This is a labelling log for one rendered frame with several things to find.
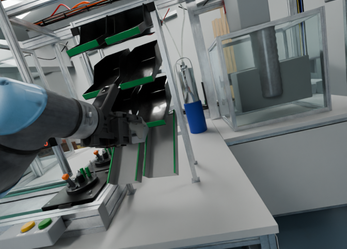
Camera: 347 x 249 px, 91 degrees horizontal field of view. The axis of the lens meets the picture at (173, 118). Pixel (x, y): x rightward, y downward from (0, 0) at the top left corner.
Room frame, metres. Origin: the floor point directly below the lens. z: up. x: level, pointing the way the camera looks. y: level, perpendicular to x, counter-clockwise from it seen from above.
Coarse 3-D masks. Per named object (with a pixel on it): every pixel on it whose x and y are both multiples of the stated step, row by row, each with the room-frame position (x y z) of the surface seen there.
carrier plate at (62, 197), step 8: (104, 176) 0.80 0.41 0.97; (96, 184) 0.73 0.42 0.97; (104, 184) 0.72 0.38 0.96; (64, 192) 0.74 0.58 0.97; (96, 192) 0.66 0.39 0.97; (56, 200) 0.68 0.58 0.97; (64, 200) 0.66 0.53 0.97; (72, 200) 0.65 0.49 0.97; (80, 200) 0.63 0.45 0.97; (88, 200) 0.63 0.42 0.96; (48, 208) 0.65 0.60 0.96; (56, 208) 0.65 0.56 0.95
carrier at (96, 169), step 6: (102, 150) 1.01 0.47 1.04; (108, 150) 1.05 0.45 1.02; (96, 156) 1.10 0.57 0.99; (102, 156) 1.11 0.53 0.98; (108, 156) 1.03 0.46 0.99; (96, 162) 0.98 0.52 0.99; (102, 162) 0.95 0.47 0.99; (108, 162) 0.95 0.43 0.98; (90, 168) 0.95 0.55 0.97; (96, 168) 0.93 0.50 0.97; (102, 168) 0.91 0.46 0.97; (108, 168) 0.89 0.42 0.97
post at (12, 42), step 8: (0, 0) 0.94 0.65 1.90; (0, 8) 0.92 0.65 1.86; (0, 16) 0.92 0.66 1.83; (0, 24) 0.92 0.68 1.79; (8, 24) 0.93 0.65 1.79; (8, 32) 0.92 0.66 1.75; (8, 40) 0.92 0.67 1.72; (16, 40) 0.94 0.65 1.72; (16, 48) 0.92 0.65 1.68; (16, 56) 0.92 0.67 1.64; (24, 64) 0.93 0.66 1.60; (24, 72) 0.92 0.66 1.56; (24, 80) 0.92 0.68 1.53; (32, 80) 0.93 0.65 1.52; (56, 152) 0.92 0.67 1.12; (64, 160) 0.93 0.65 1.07; (64, 168) 0.92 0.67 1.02
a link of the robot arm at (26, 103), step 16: (0, 80) 0.23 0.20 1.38; (0, 96) 0.21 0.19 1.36; (16, 96) 0.22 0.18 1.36; (32, 96) 0.24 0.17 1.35; (48, 96) 0.26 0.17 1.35; (64, 96) 0.30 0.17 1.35; (0, 112) 0.21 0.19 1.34; (16, 112) 0.22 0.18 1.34; (32, 112) 0.23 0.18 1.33; (48, 112) 0.25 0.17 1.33; (64, 112) 0.27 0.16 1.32; (80, 112) 0.30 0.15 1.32; (0, 128) 0.21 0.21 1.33; (16, 128) 0.22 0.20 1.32; (32, 128) 0.24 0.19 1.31; (48, 128) 0.25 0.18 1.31; (64, 128) 0.28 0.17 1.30; (16, 144) 0.24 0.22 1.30; (32, 144) 0.25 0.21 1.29
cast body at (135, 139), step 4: (144, 128) 0.54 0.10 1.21; (148, 128) 0.56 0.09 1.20; (132, 132) 0.52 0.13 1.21; (144, 132) 0.53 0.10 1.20; (132, 136) 0.51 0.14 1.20; (136, 136) 0.51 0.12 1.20; (144, 136) 0.52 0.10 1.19; (132, 140) 0.52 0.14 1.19; (136, 140) 0.52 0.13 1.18; (140, 140) 0.51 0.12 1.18; (144, 140) 0.52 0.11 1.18
